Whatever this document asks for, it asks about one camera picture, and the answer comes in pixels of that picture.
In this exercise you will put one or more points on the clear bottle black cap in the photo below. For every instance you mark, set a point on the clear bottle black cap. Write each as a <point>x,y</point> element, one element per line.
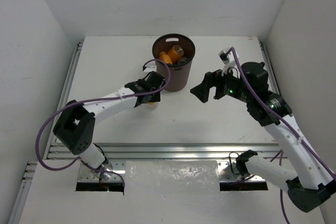
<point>182,60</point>

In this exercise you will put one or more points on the dark brown plastic bin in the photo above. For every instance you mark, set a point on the dark brown plastic bin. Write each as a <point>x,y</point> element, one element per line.
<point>179,73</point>

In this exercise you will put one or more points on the white foam cover sheet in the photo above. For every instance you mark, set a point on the white foam cover sheet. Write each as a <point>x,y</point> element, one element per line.
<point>178,178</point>

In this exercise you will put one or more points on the clear bottle yellow cap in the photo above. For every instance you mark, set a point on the clear bottle yellow cap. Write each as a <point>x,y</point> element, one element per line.
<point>152,106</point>

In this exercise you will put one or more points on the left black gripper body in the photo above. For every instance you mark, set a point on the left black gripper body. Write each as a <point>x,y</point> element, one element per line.
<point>153,98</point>

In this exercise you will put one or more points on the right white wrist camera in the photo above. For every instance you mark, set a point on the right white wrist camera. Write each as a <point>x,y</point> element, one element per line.
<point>228,56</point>

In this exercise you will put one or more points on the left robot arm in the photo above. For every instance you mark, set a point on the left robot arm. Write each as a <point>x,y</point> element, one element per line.
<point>76,124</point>

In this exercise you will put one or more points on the aluminium table frame rail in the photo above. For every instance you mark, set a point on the aluminium table frame rail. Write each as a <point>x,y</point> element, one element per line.
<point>180,129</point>

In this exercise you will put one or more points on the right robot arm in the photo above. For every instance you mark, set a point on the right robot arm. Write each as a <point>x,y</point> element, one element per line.
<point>309,184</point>

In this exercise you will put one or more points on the orange bottle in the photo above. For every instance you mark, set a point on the orange bottle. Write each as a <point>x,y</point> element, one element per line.
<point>175,53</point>
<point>163,56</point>

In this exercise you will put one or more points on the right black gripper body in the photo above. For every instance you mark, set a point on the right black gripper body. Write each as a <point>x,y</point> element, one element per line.
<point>229,85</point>

